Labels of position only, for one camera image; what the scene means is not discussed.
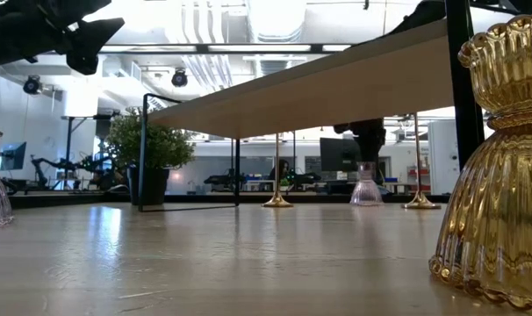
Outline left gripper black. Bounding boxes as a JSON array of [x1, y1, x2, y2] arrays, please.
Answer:
[[0, 0, 126, 75]]

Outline tall gold metal candlestick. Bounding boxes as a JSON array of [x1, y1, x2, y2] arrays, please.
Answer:
[[261, 133, 294, 209], [401, 112, 442, 211]]

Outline amber ribbed glass candle holder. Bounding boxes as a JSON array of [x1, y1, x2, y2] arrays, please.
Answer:
[[428, 7, 532, 313]]

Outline black computer monitor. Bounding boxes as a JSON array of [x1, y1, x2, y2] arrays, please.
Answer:
[[319, 137, 363, 173]]

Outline wooden shelf black metal legs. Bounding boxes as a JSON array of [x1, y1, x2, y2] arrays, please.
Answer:
[[137, 0, 486, 214]]

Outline black background desk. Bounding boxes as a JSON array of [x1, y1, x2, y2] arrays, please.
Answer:
[[325, 178, 384, 196]]

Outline red storage rack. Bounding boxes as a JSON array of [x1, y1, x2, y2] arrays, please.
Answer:
[[406, 165, 432, 194]]

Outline person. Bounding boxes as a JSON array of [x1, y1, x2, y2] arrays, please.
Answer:
[[272, 158, 291, 182]]

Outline black ceiling spotlight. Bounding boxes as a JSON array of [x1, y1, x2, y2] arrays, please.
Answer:
[[170, 68, 189, 88], [22, 75, 43, 96]]

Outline white cabinet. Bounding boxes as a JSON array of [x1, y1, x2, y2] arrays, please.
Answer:
[[427, 118, 461, 197]]

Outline white background desk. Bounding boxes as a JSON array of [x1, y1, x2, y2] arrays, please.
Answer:
[[243, 178, 276, 193]]

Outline black T-shaped stand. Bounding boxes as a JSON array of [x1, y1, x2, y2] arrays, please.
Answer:
[[60, 114, 118, 190]]

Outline green potted plant black pot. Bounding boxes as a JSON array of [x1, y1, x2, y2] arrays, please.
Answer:
[[104, 106, 197, 207]]

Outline blue-lit computer monitor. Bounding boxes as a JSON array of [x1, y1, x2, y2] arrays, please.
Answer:
[[0, 140, 28, 172]]

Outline black metal table frame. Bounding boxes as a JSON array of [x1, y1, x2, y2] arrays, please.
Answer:
[[9, 192, 451, 210]]

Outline black overhead frame beam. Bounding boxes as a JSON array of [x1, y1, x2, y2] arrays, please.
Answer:
[[97, 42, 354, 55]]

